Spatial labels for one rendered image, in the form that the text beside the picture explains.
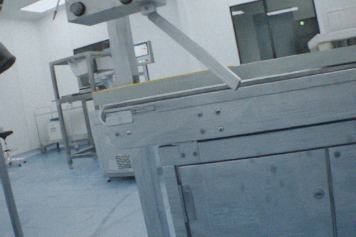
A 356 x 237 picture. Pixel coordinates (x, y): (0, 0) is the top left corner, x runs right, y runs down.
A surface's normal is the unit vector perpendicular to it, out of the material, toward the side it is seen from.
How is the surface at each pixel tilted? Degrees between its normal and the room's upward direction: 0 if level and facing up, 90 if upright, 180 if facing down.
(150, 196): 90
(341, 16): 90
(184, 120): 90
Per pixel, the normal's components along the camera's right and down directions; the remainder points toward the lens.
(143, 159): -0.30, 0.11
